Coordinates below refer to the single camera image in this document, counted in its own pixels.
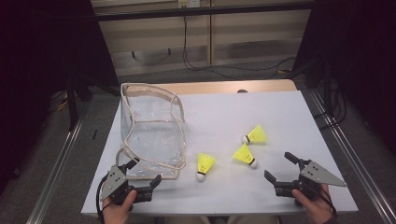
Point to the black horizontal bar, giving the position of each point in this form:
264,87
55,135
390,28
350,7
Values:
202,11

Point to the aluminium floor rail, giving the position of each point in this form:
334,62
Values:
53,183
369,186

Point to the person's left hand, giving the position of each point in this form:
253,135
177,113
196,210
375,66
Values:
116,213

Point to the yellow shuttlecock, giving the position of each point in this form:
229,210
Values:
257,135
205,161
244,155

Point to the black metal stand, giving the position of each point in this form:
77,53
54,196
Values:
327,87
72,109

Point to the small black strip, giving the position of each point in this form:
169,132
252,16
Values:
95,134

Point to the person's right hand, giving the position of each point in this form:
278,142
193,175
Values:
316,210

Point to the dark round table grommet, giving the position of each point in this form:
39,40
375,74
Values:
242,91

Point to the small black cabinet bracket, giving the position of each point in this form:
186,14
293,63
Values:
133,54

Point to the clear plastic bag beige trim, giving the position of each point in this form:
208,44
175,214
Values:
155,140

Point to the white power outlet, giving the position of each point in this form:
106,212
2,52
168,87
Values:
188,3

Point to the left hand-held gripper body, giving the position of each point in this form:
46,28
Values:
113,183

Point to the light wooden cabinet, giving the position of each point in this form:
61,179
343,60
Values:
249,28

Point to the dark curtain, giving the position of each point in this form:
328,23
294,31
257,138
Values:
31,62
367,46

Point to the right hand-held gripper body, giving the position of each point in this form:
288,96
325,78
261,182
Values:
317,174

